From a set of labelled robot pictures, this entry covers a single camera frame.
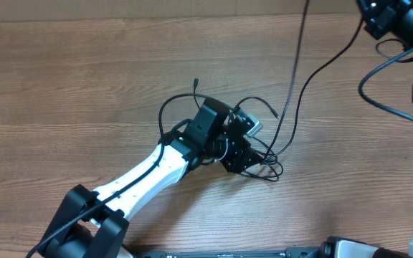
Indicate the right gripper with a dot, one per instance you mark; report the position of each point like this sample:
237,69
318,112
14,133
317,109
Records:
375,11

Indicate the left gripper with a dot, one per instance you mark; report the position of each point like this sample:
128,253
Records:
241,153

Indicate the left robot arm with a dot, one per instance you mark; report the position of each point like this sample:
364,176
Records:
94,223

